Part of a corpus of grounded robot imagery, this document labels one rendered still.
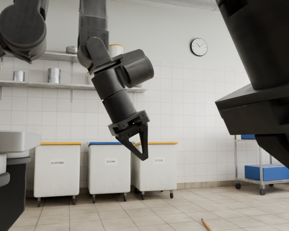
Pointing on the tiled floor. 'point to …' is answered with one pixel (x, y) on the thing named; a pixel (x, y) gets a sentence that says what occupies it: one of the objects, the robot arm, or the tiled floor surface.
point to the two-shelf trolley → (260, 172)
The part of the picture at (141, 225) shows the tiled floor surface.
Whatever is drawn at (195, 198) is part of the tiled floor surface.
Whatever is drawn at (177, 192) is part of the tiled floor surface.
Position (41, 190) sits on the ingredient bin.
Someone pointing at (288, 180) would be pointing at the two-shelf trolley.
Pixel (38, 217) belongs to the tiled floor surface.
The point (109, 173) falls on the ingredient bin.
